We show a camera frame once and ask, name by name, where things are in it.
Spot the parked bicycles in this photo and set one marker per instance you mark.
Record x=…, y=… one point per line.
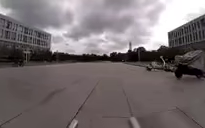
x=160, y=65

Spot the row of dark trees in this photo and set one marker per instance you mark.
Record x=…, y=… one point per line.
x=83, y=56

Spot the grey concrete slab plaza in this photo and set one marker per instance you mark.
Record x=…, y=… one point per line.
x=100, y=90

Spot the pale office building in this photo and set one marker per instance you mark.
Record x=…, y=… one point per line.
x=193, y=31

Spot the pale long gridded building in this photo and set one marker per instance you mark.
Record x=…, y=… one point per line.
x=16, y=33

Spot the distant slim tower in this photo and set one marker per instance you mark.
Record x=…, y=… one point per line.
x=130, y=46

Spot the small pale shelter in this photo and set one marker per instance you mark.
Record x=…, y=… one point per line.
x=26, y=55

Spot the robot's own part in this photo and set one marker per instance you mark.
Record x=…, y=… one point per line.
x=134, y=122
x=73, y=123

